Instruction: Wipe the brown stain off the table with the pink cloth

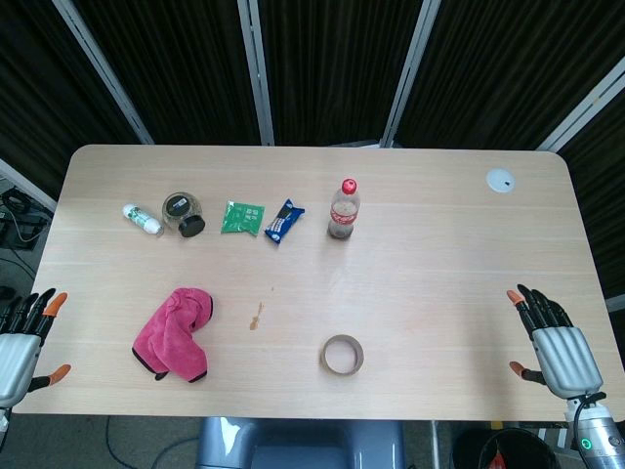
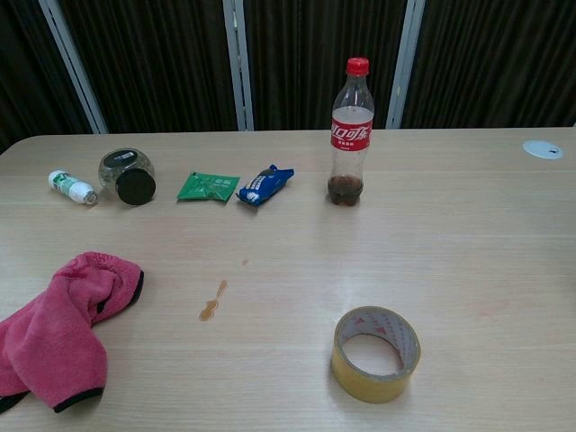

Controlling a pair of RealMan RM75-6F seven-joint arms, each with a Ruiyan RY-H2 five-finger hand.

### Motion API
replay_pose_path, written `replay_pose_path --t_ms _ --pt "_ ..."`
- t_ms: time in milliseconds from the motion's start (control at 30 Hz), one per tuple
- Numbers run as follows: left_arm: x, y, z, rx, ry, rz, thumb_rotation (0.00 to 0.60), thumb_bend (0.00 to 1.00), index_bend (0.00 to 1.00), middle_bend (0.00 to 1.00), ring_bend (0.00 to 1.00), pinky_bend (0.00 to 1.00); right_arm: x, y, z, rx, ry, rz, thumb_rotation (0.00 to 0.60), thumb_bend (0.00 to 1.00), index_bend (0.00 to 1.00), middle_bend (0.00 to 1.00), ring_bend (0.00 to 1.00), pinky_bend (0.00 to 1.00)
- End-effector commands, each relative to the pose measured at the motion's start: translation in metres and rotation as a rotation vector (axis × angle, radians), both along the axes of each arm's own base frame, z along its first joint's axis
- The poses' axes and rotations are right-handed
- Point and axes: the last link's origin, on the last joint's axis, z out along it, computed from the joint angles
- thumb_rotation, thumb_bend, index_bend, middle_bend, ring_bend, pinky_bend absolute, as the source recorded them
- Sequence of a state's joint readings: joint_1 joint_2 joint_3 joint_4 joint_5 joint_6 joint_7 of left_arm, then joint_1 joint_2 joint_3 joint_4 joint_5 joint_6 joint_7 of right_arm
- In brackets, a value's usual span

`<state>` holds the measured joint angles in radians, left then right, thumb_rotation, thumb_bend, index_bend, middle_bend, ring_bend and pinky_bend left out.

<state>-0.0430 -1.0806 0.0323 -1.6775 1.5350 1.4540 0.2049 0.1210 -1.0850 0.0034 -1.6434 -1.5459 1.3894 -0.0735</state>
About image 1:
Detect black trash bin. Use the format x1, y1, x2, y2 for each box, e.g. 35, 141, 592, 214
449, 427, 563, 469

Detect grey partition post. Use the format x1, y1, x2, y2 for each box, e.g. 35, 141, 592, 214
52, 0, 155, 146
0, 158, 58, 214
236, 0, 275, 147
379, 0, 443, 149
533, 62, 625, 152

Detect blue snack packet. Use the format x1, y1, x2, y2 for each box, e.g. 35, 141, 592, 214
264, 197, 307, 246

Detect white round cable grommet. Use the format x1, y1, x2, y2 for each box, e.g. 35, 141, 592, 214
485, 168, 517, 193

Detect glass jar black lid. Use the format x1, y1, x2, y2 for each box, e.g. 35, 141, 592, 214
161, 192, 207, 239

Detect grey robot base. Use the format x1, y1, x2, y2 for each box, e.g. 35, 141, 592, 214
194, 417, 407, 469

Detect black cables on floor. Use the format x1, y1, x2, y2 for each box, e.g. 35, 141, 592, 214
0, 188, 54, 250

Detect pink cloth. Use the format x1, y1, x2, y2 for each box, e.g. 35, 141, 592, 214
131, 287, 216, 384

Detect cola bottle red cap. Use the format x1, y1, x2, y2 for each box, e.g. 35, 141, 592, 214
326, 178, 363, 241

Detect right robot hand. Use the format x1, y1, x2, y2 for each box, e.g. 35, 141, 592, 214
506, 283, 604, 398

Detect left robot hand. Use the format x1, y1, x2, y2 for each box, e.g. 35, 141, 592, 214
0, 287, 72, 409

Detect brown tape roll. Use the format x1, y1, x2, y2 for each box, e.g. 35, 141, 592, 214
320, 334, 365, 377

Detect green snack packet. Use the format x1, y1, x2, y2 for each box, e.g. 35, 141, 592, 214
220, 199, 267, 239

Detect white green small bottle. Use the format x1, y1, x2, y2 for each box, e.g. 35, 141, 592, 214
121, 203, 164, 237

